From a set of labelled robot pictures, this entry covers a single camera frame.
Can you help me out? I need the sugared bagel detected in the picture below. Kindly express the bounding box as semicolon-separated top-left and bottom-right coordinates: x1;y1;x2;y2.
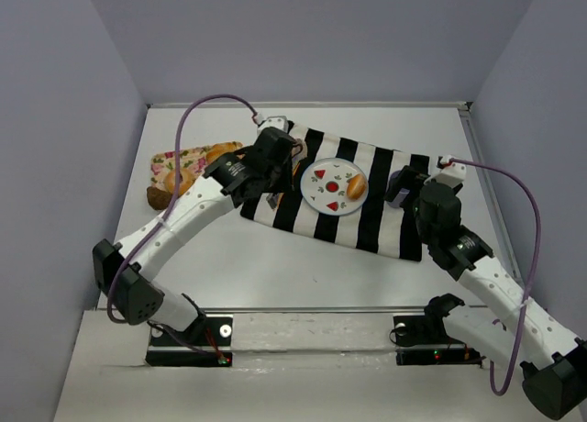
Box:
163;168;196;196

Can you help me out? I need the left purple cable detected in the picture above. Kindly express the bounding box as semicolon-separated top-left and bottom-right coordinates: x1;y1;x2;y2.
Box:
106;94;262;363

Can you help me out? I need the purple cable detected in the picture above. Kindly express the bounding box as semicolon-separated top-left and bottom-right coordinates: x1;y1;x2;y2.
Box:
437;157;542;395
106;94;262;363

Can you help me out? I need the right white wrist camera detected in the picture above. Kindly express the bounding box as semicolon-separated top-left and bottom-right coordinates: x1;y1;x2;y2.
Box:
435;155;467;188

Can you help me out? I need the watermelon pattern plate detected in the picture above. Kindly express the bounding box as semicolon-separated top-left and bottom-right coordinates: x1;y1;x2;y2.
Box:
300;158;369;217

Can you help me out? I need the metal table rail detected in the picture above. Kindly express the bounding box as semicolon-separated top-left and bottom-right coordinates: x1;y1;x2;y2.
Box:
147;100;473;113

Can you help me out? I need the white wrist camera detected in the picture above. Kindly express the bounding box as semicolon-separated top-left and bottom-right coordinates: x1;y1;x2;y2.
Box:
435;155;467;188
257;115;289;135

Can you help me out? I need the glossy oval bun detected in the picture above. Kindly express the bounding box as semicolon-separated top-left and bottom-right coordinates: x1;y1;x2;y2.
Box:
347;173;368;201

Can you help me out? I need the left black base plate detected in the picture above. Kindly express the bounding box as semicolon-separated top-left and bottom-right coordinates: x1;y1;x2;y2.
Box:
145;314;234;368

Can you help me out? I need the large twisted bread roll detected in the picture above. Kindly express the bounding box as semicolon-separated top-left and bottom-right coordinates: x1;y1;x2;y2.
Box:
205;141;243;165

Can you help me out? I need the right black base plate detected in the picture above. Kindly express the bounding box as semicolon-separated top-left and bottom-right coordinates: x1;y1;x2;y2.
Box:
388;315;485;367

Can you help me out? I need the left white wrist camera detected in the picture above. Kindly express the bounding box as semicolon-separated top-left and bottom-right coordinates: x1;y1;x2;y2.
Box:
257;115;289;135

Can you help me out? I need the dark brown chocolate bread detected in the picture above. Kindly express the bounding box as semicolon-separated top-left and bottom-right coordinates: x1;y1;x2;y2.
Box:
146;186;172;211

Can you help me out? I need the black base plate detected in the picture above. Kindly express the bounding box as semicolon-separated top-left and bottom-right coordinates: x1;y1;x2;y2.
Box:
145;314;234;368
388;315;485;367

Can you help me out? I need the floral serving tray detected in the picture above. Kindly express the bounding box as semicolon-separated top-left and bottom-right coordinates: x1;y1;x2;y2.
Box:
150;144;215;190

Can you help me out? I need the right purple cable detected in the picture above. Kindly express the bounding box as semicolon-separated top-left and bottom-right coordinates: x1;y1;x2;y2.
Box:
437;157;542;395

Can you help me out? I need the black white striped cloth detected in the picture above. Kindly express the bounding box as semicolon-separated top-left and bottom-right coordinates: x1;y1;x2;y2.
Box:
240;121;430;262

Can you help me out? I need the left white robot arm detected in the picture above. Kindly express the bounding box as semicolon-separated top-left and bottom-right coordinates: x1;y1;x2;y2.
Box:
92;127;303;345

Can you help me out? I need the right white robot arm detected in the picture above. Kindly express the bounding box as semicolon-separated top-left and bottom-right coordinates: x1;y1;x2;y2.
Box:
385;156;586;420

